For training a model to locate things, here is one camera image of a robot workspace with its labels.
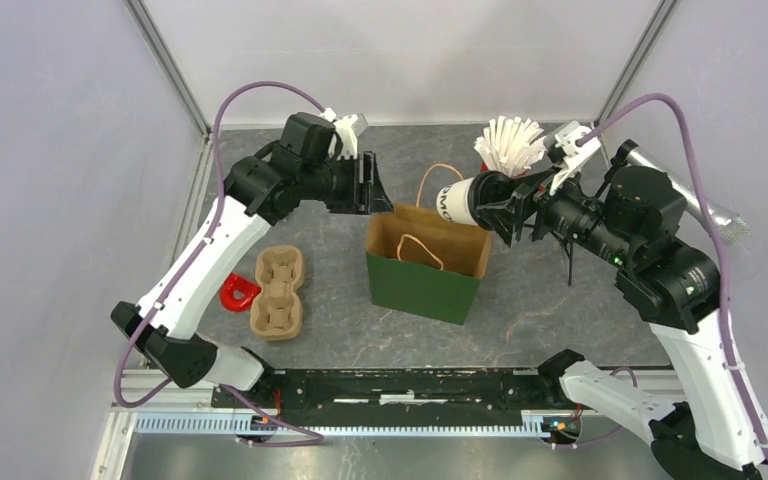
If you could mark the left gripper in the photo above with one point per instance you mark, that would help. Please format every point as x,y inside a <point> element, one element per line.
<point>370,193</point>

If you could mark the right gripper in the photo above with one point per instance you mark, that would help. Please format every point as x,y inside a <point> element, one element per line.
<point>508,218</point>

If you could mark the green paper bag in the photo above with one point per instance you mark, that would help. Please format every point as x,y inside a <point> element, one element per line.
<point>422,264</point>

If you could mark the brown cardboard cup carrier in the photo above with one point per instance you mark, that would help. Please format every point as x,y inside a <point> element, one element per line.
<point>277,311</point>

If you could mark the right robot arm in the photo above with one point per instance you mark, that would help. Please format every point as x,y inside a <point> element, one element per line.
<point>632,224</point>

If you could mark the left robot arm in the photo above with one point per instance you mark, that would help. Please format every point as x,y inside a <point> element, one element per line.
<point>317,158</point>

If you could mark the red cup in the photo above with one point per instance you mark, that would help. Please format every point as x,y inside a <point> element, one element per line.
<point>490,169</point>

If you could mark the white wrapped straws bundle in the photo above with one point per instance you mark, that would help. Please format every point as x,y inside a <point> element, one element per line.
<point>511,144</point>

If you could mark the red plastic clip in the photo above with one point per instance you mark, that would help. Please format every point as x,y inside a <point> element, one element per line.
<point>237,294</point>

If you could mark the silver microphone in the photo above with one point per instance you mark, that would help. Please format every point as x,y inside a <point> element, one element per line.
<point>730,225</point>

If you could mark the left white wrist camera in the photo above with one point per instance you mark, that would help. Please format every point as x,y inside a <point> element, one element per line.
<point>348,129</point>

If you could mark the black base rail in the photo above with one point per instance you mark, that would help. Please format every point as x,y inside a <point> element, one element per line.
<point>419,397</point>

